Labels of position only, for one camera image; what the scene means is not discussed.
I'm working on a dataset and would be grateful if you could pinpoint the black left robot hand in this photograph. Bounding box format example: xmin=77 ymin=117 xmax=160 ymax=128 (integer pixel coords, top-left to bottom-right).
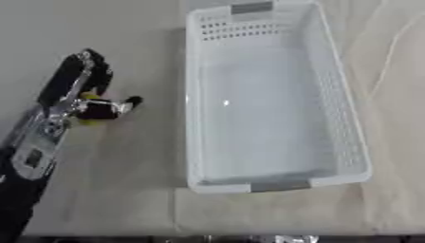
xmin=34 ymin=47 xmax=145 ymax=122

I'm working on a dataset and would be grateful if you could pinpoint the small yellow toy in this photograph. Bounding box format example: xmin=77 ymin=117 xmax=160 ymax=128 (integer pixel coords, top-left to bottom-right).
xmin=76 ymin=90 xmax=112 ymax=127

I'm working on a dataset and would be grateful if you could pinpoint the white plastic basket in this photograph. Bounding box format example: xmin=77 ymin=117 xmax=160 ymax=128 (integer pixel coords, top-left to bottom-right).
xmin=182 ymin=0 xmax=374 ymax=195

